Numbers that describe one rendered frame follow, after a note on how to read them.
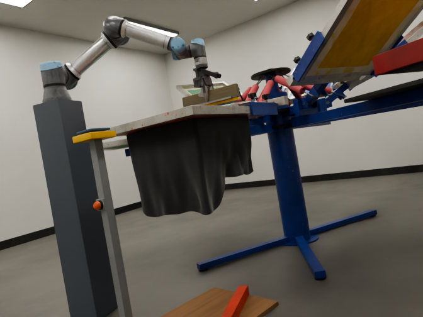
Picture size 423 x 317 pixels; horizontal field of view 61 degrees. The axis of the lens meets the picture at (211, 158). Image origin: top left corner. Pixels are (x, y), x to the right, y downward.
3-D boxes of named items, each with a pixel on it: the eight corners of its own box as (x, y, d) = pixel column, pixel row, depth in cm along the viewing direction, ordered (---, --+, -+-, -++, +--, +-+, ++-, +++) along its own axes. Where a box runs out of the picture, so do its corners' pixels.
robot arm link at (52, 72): (38, 85, 191) (33, 60, 191) (50, 89, 205) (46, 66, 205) (60, 81, 191) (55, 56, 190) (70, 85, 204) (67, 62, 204)
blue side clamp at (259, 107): (253, 115, 181) (251, 101, 181) (245, 117, 184) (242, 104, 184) (278, 114, 206) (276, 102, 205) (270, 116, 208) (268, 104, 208)
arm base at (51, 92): (36, 105, 193) (33, 87, 193) (57, 106, 207) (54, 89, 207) (58, 99, 187) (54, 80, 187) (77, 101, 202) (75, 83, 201)
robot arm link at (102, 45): (43, 75, 203) (115, 12, 200) (55, 80, 218) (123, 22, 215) (56, 91, 203) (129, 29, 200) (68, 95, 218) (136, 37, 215)
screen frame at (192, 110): (193, 114, 142) (191, 105, 142) (101, 137, 176) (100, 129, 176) (276, 112, 207) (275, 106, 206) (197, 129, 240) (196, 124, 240)
